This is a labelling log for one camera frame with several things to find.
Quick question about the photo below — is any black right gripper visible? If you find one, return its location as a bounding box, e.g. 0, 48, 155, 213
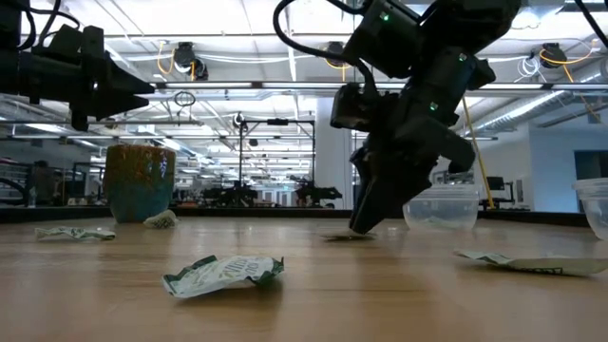
349, 112, 477, 236

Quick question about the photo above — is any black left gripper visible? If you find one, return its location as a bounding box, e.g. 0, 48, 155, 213
69, 50, 157, 133

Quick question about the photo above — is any long white green packet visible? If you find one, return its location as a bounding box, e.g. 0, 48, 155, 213
453, 249, 608, 277

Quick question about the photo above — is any clear plastic cup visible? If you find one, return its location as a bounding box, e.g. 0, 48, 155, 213
572, 178, 608, 241
402, 183, 481, 233

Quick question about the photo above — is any long ceiling light strip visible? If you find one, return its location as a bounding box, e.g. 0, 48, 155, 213
156, 81, 608, 92

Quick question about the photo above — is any brown teal ceramic mug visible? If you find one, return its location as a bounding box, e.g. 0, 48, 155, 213
103, 143, 177, 224

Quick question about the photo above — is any person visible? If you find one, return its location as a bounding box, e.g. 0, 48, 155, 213
26, 160, 62, 208

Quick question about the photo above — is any black monitor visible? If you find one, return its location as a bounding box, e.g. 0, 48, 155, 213
484, 175, 519, 211

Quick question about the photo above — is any small crumpled white packet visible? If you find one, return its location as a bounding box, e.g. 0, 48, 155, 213
142, 209, 180, 230

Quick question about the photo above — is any ceiling cable reel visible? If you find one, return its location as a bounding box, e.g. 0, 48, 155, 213
173, 41, 210, 82
539, 42, 569, 70
325, 41, 353, 70

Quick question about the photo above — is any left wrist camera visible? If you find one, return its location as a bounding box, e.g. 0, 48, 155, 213
47, 23, 105, 54

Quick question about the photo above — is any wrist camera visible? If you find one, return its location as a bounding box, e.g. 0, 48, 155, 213
47, 23, 105, 54
331, 83, 381, 132

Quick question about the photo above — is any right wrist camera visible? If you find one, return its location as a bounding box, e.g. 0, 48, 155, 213
331, 83, 381, 132

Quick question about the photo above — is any black metal table frame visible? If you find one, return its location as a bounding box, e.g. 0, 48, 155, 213
0, 204, 590, 228

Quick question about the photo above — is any yellow hanging cable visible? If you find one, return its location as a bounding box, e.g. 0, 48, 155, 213
461, 97, 496, 210

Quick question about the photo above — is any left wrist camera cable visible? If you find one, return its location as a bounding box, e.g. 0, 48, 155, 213
13, 0, 82, 48

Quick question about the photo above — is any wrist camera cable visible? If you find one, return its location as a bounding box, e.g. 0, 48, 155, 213
273, 0, 376, 89
13, 0, 82, 48

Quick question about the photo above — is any black workstation frame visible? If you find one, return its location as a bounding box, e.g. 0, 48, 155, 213
237, 118, 317, 191

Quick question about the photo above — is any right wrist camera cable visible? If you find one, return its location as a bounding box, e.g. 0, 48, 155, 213
273, 0, 376, 89

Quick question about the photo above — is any white coiled cable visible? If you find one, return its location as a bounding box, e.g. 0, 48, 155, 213
517, 56, 542, 80

